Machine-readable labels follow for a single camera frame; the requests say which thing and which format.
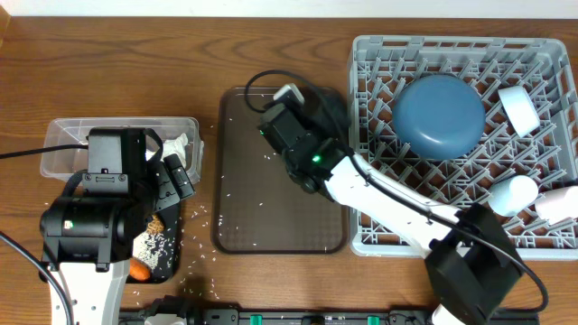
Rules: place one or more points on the white tissue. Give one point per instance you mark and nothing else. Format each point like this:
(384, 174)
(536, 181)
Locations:
(176, 146)

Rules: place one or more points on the brown food scrap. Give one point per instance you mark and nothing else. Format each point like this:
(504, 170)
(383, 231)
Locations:
(155, 225)

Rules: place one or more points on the blue plate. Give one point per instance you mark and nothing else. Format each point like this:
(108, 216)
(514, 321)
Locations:
(441, 117)

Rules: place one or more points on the orange carrot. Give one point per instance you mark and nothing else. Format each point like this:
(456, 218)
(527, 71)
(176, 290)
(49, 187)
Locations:
(139, 271)

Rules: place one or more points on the white paper cup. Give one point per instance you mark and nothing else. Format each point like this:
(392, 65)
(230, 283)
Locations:
(509, 197)

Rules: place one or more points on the light blue rice bowl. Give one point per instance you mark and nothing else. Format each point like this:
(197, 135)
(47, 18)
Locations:
(520, 109)

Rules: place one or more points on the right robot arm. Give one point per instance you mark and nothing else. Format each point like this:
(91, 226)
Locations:
(471, 263)

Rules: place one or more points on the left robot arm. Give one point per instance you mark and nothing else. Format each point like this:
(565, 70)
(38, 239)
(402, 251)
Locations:
(89, 230)

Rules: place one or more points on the brown serving tray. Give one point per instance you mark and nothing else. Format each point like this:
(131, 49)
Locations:
(258, 210)

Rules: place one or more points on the clear plastic bin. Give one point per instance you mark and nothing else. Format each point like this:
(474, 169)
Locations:
(171, 129)

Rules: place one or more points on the black bin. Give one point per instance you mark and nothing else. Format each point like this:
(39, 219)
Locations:
(172, 220)

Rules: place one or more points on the pile of white rice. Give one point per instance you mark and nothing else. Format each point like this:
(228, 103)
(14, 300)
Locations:
(153, 250)

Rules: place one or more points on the pink cup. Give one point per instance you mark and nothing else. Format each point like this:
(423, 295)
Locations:
(558, 205)

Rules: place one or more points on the black front rail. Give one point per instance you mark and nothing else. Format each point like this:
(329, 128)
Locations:
(176, 310)

